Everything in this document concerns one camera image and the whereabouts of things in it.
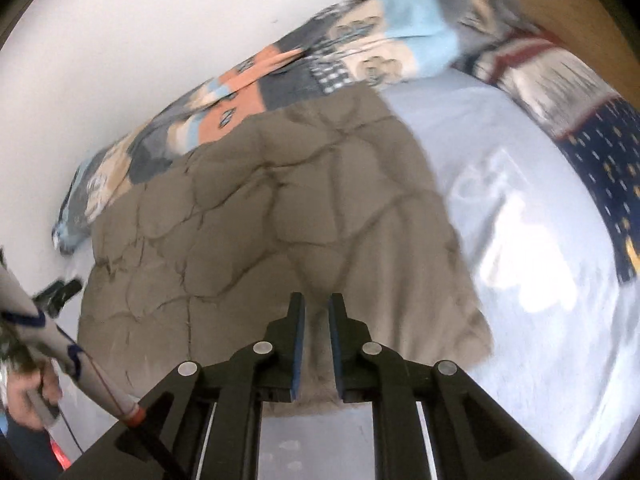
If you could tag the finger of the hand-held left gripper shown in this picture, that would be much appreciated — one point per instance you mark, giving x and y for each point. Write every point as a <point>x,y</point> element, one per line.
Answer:
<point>57,295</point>

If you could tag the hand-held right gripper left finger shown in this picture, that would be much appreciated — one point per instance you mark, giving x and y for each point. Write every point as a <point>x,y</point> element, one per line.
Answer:
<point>298,350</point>

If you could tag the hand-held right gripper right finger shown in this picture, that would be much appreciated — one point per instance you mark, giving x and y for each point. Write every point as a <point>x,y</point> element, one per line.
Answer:
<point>334,350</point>

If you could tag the olive quilted hooded jacket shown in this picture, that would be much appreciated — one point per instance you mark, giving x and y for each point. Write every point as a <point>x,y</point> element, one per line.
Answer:
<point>300,185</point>

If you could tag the person's left hand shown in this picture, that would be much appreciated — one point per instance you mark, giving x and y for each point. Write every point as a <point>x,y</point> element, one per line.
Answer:
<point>22,400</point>

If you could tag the light blue cloud print bedsheet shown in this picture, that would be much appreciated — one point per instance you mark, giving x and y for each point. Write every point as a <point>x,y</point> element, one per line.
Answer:
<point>525,360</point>

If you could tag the patchwork tree print blanket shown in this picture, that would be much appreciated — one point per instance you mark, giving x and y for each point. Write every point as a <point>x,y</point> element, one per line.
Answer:
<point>250,75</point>

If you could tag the navy star print pillow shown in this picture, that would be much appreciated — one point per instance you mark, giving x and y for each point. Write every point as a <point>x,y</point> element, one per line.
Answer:
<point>600,160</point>

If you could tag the wooden headboard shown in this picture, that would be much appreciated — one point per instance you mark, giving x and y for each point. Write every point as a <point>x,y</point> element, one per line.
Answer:
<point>560,0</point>

